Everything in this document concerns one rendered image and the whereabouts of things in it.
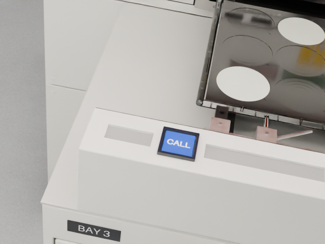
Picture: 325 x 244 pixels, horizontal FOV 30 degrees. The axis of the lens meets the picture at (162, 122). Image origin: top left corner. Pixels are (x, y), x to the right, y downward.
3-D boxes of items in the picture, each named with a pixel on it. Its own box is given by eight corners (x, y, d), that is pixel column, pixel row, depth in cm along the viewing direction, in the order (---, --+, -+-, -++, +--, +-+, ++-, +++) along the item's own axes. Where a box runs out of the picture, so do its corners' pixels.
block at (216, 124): (208, 128, 105) (211, 115, 103) (228, 131, 105) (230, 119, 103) (202, 160, 100) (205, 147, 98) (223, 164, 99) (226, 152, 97)
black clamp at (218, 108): (214, 113, 108) (216, 102, 106) (226, 115, 108) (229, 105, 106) (212, 126, 105) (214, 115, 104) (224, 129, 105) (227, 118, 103)
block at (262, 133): (254, 137, 105) (257, 124, 103) (273, 141, 105) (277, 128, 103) (251, 170, 99) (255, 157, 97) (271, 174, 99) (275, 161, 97)
